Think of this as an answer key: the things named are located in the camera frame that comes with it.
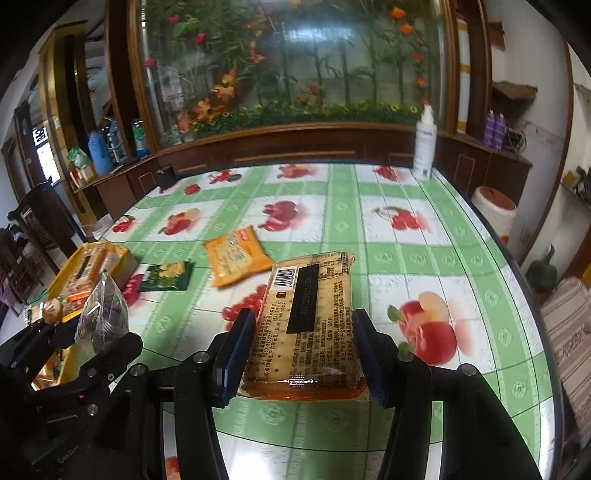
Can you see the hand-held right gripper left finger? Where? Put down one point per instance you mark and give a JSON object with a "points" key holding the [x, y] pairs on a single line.
{"points": [[235, 355]]}

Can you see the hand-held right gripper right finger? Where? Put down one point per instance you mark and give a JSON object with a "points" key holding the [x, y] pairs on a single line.
{"points": [[371, 355]]}

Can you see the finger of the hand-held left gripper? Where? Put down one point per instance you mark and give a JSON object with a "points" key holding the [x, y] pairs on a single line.
{"points": [[32, 339], [120, 348]]}

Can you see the round cracker packet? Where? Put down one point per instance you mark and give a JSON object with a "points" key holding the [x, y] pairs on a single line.
{"points": [[52, 310]]}

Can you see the clear packet dark contents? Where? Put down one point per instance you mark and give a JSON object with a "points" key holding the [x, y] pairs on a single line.
{"points": [[104, 314]]}

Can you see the tall orange cracker packet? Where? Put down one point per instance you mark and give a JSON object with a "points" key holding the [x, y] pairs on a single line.
{"points": [[314, 323]]}

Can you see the yellow box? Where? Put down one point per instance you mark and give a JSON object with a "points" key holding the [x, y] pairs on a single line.
{"points": [[69, 264]]}

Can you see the dark green snack packet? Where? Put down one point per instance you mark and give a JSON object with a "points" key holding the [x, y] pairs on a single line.
{"points": [[166, 277]]}

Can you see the orange snack packet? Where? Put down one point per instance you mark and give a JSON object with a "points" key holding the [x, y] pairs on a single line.
{"points": [[235, 258]]}

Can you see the wooden chair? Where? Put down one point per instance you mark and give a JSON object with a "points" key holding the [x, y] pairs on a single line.
{"points": [[41, 217]]}

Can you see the fruit printed tablecloth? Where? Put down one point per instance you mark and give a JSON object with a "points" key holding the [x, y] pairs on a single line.
{"points": [[346, 221]]}

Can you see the small cardboard box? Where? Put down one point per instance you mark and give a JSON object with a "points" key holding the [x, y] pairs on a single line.
{"points": [[84, 176]]}

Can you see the small black box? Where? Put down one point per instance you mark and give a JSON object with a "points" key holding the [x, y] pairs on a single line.
{"points": [[166, 179]]}

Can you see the green white bag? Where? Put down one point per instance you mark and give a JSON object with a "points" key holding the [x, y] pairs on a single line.
{"points": [[78, 158]]}

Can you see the white barrel red lid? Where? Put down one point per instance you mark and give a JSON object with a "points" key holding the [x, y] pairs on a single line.
{"points": [[494, 212]]}

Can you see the dark green object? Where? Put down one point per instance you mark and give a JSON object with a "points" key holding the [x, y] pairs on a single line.
{"points": [[544, 273]]}

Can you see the blue thermos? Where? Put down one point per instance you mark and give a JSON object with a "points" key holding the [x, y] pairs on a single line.
{"points": [[99, 154]]}

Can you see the striped sofa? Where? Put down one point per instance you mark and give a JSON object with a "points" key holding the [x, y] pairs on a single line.
{"points": [[570, 341]]}

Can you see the clear water bottle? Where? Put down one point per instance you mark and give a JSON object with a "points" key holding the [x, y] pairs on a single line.
{"points": [[115, 141]]}

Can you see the white spray bottle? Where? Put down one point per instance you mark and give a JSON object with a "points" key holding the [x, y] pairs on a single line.
{"points": [[424, 147]]}

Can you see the wooden partition cabinet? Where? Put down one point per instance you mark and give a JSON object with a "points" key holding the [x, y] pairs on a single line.
{"points": [[300, 147]]}

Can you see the purple bottle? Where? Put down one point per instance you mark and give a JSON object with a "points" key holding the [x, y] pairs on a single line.
{"points": [[499, 132], [489, 130]]}

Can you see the brown basket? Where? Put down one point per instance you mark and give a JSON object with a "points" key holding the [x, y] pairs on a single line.
{"points": [[513, 97]]}

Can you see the artificial flower glass display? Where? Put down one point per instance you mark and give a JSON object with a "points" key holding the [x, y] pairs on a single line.
{"points": [[286, 60]]}

